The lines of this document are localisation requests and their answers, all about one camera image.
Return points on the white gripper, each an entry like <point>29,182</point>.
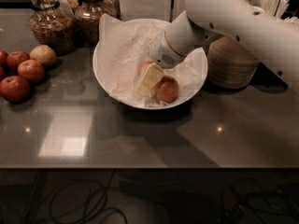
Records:
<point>162,52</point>

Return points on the red apple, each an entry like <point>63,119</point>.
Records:
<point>31,70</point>
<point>166,90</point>
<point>3,58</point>
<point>3,73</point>
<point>15,58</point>
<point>15,89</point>
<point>142,66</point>

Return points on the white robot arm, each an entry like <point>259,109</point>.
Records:
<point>270,40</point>

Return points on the red apple in bowl front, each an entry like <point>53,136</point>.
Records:
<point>166,90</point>

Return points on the white bowl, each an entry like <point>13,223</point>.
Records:
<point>193,78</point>

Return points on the paper bowl stack front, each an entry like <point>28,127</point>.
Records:
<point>229,65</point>

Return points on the yellowish apple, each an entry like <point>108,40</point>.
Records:
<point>44,54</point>

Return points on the white paper liner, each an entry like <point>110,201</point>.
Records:
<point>124,53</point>

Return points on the glass jar with granola right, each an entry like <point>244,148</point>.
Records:
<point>88,16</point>

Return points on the glass jar with granola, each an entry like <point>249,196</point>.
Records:
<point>88,16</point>
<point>50,26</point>

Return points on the glass jar with granola left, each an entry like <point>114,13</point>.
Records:
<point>50,26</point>

